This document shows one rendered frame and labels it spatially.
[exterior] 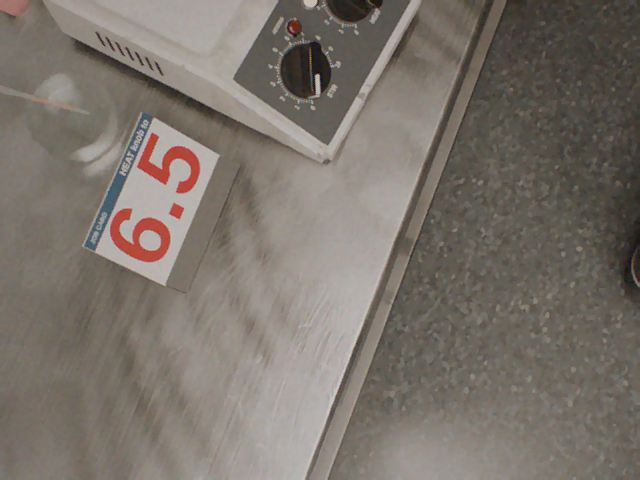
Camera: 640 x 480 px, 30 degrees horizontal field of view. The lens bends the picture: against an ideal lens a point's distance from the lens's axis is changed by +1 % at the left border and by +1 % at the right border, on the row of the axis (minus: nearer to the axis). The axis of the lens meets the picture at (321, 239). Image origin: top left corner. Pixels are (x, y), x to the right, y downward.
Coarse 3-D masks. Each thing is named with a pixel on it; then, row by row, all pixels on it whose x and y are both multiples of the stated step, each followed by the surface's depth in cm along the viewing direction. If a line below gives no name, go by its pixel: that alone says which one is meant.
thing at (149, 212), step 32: (160, 128) 72; (160, 160) 72; (192, 160) 74; (128, 192) 71; (160, 192) 73; (192, 192) 74; (128, 224) 71; (160, 224) 73; (128, 256) 71; (160, 256) 73
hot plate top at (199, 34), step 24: (96, 0) 69; (120, 0) 69; (144, 0) 69; (168, 0) 68; (192, 0) 68; (216, 0) 68; (240, 0) 68; (144, 24) 68; (168, 24) 68; (192, 24) 68; (216, 24) 68; (192, 48) 68; (216, 48) 68
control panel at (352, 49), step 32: (288, 0) 71; (320, 0) 72; (384, 0) 73; (288, 32) 71; (320, 32) 72; (352, 32) 72; (384, 32) 73; (256, 64) 70; (352, 64) 72; (256, 96) 70; (288, 96) 71; (320, 96) 72; (352, 96) 72; (320, 128) 72
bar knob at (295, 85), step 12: (300, 48) 71; (312, 48) 69; (288, 60) 70; (300, 60) 71; (312, 60) 69; (324, 60) 71; (288, 72) 70; (300, 72) 71; (312, 72) 69; (324, 72) 71; (288, 84) 70; (300, 84) 71; (312, 84) 70; (324, 84) 71; (300, 96) 71; (312, 96) 70
